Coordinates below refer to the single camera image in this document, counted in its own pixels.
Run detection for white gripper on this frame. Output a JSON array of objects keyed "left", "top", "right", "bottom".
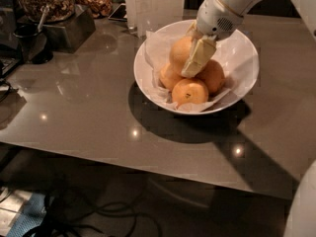
[{"left": 181, "top": 0, "right": 245, "bottom": 78}]

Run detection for orange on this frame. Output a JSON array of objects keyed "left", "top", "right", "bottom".
[
  {"left": 169, "top": 37, "right": 193, "bottom": 74},
  {"left": 197, "top": 59, "right": 225, "bottom": 95},
  {"left": 172, "top": 78, "right": 208, "bottom": 106},
  {"left": 159, "top": 63, "right": 182, "bottom": 91}
]

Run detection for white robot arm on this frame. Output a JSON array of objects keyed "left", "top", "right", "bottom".
[{"left": 181, "top": 0, "right": 316, "bottom": 237}]

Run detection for white ceramic bowl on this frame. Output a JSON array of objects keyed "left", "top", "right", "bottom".
[{"left": 132, "top": 19, "right": 261, "bottom": 117}]

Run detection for bowl of dried snacks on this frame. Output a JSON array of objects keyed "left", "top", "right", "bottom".
[{"left": 76, "top": 0, "right": 113, "bottom": 19}]

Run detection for white paper liner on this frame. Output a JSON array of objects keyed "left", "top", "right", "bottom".
[{"left": 143, "top": 29, "right": 251, "bottom": 114}]

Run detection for smartphone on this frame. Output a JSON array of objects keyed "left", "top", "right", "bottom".
[{"left": 109, "top": 3, "right": 127, "bottom": 22}]

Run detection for metal spoon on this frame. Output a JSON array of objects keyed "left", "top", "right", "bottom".
[{"left": 37, "top": 4, "right": 49, "bottom": 33}]

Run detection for glass jar of nuts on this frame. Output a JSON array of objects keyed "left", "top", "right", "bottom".
[{"left": 18, "top": 0, "right": 75, "bottom": 23}]

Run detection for black cup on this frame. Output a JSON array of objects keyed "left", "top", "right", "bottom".
[{"left": 14, "top": 25, "right": 53, "bottom": 64}]

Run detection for blue floor cloth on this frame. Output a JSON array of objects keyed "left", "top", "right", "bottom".
[{"left": 6, "top": 194, "right": 46, "bottom": 237}]

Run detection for black floor cables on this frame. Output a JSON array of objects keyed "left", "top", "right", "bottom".
[{"left": 23, "top": 168, "right": 163, "bottom": 237}]

